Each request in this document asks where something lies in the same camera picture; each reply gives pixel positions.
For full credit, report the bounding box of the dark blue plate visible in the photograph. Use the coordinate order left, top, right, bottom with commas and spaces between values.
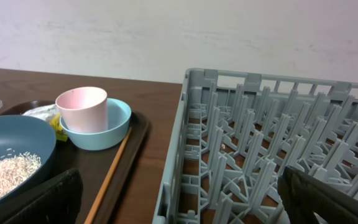
0, 115, 57, 204

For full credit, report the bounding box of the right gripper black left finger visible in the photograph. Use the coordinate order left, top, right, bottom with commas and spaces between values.
3, 169, 83, 224

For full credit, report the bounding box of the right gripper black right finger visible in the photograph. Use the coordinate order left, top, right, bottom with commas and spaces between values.
277, 166, 358, 224

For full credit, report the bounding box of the wooden chopstick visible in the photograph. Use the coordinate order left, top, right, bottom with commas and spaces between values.
84, 128, 132, 224

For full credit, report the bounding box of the grey dishwasher rack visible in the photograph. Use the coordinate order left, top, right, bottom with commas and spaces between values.
153, 68, 358, 223

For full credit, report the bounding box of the pink cup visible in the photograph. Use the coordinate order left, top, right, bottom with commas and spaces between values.
55, 86, 108, 133

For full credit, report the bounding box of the pile of white rice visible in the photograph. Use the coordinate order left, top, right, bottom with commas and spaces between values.
0, 152, 42, 198

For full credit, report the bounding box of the yellow snack wrapper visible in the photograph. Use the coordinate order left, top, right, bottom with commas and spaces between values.
49, 113, 68, 142

